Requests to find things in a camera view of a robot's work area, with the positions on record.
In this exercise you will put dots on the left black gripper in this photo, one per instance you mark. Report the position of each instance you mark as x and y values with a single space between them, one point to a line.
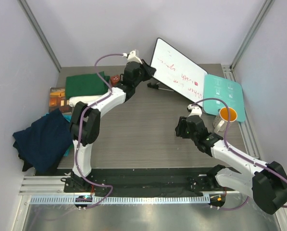
147 70

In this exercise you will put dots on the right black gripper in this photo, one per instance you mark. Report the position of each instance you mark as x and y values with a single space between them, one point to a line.
180 129

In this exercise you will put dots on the green t-shirt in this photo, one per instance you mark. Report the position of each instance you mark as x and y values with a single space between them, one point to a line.
84 85

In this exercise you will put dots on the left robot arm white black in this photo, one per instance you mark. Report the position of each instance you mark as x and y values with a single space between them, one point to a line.
85 121

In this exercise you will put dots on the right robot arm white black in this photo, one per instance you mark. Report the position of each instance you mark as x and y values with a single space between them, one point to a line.
265 183

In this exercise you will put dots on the whiteboard black stand foot near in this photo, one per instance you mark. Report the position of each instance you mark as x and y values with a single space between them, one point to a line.
157 87

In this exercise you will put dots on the red brown cube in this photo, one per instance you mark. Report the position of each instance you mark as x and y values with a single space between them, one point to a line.
114 80

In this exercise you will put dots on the white mug orange inside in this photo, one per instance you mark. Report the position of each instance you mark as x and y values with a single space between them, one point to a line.
224 116

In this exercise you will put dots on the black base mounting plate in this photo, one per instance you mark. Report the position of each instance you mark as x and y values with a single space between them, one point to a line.
143 182

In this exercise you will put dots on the teal plastic cutting board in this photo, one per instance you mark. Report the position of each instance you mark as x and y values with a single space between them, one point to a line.
228 91

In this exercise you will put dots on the white folded t-shirt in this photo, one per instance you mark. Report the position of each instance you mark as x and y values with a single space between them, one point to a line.
85 99

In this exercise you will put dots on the teal t-shirt under pile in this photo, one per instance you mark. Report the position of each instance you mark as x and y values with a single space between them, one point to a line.
68 118

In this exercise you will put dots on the brown paperback book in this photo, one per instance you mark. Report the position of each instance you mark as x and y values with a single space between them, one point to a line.
59 101

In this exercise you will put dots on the navy blue t-shirt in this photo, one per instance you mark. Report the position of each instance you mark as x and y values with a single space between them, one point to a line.
44 142

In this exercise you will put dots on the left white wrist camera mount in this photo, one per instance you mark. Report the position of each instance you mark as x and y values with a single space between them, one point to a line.
132 56

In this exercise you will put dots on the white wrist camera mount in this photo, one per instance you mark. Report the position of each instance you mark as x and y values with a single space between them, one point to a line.
132 56
194 110

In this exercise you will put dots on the white whiteboard with black frame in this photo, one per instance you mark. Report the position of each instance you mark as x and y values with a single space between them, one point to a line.
178 72

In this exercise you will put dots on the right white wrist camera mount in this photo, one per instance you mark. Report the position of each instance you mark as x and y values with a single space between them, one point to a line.
194 110

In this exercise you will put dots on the perforated metal rail strip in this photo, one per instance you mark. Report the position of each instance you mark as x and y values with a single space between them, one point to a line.
85 200

